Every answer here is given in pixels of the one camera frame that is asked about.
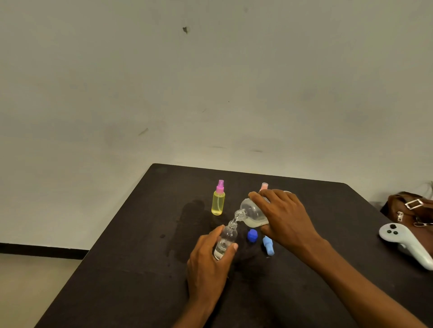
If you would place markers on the dark blue bottle cap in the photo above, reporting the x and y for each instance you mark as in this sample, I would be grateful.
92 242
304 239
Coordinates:
252 236

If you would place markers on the yellow spray bottle pink nozzle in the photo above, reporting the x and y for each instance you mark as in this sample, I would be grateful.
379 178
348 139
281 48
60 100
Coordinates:
218 202

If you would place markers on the large clear liquid bottle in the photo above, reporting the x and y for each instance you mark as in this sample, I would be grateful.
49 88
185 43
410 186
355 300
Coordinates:
252 213

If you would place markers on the person's right hand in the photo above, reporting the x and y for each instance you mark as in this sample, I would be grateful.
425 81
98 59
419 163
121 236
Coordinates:
291 219

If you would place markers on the small clear spray bottle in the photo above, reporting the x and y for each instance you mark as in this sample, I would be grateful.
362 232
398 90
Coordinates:
226 239

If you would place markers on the person's right thumb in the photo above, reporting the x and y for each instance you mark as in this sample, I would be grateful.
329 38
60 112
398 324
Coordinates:
267 231

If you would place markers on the brown leather bag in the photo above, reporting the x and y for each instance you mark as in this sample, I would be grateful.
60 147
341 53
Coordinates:
412 214

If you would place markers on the person's left forearm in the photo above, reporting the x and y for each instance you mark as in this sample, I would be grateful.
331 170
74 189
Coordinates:
194 316

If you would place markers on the white handheld controller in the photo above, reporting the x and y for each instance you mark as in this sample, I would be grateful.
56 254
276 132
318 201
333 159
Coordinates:
406 243

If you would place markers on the person's right forearm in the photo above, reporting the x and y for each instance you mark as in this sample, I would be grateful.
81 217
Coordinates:
358 290

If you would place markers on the person's left hand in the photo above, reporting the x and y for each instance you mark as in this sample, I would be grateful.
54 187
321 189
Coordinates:
204 270

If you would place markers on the light blue spray nozzle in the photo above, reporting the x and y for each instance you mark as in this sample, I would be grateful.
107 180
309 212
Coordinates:
268 245

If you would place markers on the person's left thumb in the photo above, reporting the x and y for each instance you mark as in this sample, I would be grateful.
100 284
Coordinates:
230 255

